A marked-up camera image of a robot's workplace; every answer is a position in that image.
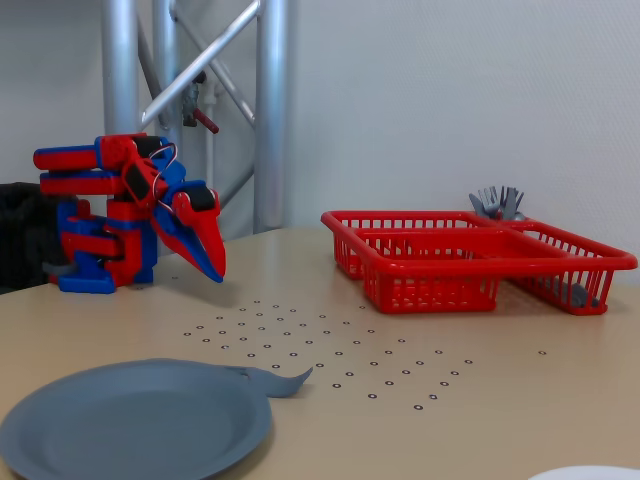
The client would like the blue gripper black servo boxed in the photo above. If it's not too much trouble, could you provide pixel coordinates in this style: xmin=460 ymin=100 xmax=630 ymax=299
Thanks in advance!
xmin=152 ymin=180 xmax=227 ymax=283

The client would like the red white gripper servo cable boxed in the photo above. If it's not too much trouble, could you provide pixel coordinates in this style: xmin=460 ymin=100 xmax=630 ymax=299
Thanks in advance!
xmin=148 ymin=143 xmax=179 ymax=204

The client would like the grey fork standing in basket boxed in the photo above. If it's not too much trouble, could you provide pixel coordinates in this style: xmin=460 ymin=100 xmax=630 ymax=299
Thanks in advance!
xmin=478 ymin=186 xmax=502 ymax=219
xmin=499 ymin=185 xmax=526 ymax=222
xmin=468 ymin=192 xmax=494 ymax=219

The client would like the aluminium truss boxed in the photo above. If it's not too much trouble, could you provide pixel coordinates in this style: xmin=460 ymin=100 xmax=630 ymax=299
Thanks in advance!
xmin=101 ymin=0 xmax=290 ymax=236

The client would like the grey cable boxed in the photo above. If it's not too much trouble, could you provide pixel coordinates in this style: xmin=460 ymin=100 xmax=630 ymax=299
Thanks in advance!
xmin=42 ymin=260 xmax=81 ymax=277

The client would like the red plastic cutlery basket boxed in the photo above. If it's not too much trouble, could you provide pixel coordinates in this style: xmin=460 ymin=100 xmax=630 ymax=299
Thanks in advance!
xmin=320 ymin=209 xmax=640 ymax=317

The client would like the white round disc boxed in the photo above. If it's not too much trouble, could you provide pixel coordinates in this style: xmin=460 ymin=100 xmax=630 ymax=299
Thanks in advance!
xmin=527 ymin=464 xmax=640 ymax=480

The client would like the black fabric bin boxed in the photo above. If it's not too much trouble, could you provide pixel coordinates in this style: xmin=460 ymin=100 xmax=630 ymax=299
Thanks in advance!
xmin=0 ymin=182 xmax=76 ymax=290

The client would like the grey cutlery lying in basket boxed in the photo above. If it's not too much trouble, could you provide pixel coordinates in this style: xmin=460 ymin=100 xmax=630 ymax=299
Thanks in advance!
xmin=547 ymin=281 xmax=604 ymax=309

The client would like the grey plastic plate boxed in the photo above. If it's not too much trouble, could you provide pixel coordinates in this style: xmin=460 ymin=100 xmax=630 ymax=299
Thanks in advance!
xmin=0 ymin=357 xmax=274 ymax=480

